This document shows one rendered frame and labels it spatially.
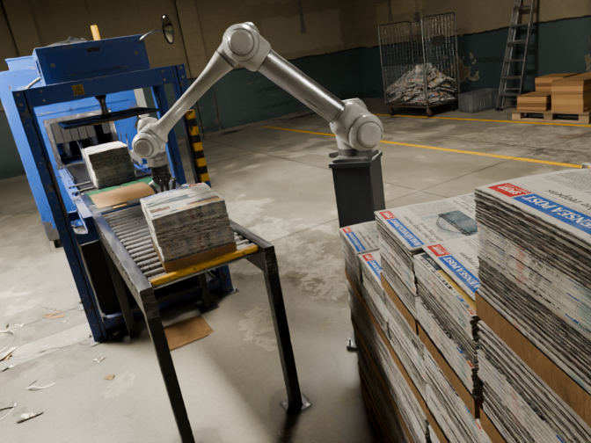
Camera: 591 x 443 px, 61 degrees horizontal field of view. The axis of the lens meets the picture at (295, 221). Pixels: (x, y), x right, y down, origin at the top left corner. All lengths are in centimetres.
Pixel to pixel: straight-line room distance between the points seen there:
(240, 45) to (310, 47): 1027
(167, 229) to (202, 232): 13
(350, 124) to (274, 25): 984
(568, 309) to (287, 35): 1146
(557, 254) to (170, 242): 149
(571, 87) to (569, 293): 722
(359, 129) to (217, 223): 68
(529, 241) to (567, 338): 12
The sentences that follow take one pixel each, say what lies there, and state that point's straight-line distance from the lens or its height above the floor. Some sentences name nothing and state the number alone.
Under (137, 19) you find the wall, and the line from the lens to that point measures 1087.
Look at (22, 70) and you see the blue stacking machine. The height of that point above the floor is 173.
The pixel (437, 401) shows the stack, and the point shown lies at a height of 72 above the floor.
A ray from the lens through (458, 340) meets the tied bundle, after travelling 101.
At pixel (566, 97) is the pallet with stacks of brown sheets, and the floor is 35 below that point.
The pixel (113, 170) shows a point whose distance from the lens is 389.
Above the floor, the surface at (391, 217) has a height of 107.
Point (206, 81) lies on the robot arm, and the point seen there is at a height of 146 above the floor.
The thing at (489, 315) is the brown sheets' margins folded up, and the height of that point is 109.
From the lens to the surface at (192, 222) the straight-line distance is 191.
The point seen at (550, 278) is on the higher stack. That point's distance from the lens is 68.
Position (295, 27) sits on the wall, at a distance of 1207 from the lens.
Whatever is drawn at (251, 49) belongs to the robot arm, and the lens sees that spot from 199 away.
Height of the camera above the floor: 152
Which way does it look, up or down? 19 degrees down
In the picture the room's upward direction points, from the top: 9 degrees counter-clockwise
